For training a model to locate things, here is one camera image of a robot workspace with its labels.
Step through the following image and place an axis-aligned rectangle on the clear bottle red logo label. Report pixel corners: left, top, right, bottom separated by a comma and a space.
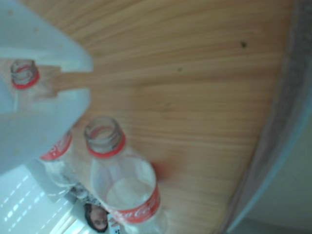
83, 116, 169, 234

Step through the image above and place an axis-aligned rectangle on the clear bottle red text label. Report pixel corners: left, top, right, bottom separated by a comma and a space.
10, 59, 82, 203

